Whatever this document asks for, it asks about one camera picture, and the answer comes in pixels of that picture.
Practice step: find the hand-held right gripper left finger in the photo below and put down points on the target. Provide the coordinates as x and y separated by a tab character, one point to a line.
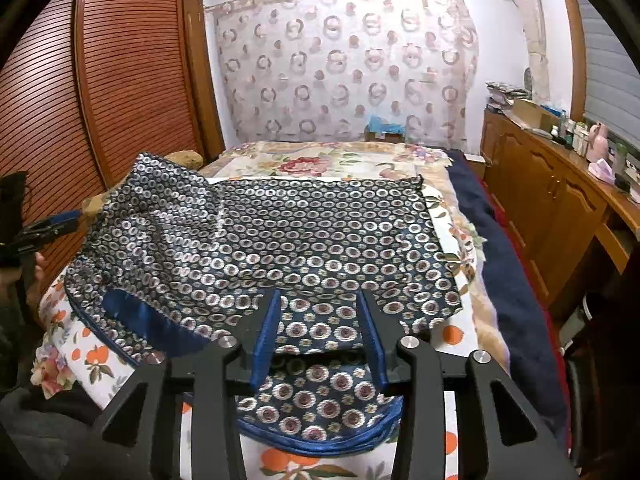
265	345

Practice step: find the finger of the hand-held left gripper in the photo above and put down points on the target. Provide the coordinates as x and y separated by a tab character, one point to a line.
65	218

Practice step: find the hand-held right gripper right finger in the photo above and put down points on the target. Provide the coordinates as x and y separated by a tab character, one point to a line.
372	345

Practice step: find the navy circle-patterned satin top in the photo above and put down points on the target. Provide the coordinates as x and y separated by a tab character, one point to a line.
300	240

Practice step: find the stack of folded clothes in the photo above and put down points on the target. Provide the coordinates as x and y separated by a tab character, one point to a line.
505	94

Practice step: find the person's left hand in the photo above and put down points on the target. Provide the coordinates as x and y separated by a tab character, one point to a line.
37	267

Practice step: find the orange fruit print sheet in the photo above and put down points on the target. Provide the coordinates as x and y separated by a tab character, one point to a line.
85	355

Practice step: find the wooden louvred wardrobe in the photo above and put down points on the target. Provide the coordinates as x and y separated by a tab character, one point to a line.
100	85

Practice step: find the dark blue blanket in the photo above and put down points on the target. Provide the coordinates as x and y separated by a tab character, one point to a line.
500	260

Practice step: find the floral bedspread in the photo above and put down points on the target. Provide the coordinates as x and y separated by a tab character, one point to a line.
350	160

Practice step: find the person's dark clothing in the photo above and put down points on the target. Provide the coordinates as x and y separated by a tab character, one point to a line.
35	430

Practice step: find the cardboard box with teal cloth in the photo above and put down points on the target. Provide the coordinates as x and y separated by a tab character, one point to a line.
384	130

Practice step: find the wooden sideboard cabinet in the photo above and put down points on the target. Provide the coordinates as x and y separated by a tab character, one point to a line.
545	195

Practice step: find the open cardboard box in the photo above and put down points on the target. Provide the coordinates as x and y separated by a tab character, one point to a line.
530	115

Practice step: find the pink tissue box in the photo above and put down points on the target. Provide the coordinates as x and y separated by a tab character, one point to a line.
602	171

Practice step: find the pink bottle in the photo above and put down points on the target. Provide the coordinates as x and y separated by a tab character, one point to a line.
599	142

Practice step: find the small grey fan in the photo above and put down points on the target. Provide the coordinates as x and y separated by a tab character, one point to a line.
528	79

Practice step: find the white lace window curtain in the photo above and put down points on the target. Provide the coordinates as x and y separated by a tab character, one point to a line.
532	35

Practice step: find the grey window blind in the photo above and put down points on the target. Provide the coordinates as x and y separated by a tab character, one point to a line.
610	70

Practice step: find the circle-print sheer wall curtain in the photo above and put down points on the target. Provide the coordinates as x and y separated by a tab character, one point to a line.
345	60

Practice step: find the wooden window frame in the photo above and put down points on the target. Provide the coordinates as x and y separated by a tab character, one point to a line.
572	50

